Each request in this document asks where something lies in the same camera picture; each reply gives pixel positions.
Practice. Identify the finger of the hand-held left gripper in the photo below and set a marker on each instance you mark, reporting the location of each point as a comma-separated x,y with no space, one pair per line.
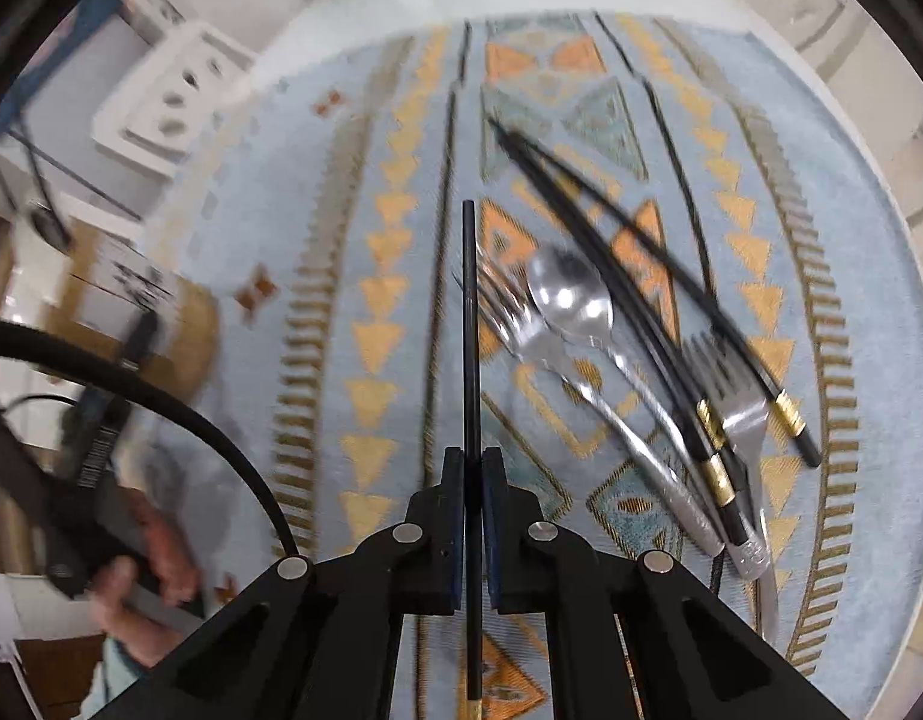
139,341

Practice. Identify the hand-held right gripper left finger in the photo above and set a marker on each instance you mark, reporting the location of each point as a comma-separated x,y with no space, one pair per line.
450,525

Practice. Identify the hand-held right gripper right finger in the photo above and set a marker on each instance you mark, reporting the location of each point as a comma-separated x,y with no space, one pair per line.
495,525

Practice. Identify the wooden utensil holder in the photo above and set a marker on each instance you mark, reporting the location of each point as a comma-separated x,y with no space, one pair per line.
184,345

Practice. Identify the metal fork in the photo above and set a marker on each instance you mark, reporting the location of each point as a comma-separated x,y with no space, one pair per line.
521,337
743,412

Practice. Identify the black chopstick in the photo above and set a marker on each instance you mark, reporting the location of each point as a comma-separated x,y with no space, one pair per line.
803,439
731,517
707,412
469,315

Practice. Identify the metal spoon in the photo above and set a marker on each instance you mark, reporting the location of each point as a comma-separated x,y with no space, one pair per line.
570,292

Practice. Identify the person's left forearm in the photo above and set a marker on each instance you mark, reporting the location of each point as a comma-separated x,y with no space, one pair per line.
120,682

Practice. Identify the person's left hand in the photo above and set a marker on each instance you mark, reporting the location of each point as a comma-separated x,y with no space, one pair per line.
146,559

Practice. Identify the blue patterned table mat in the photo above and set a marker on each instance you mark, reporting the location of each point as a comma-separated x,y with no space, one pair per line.
319,187

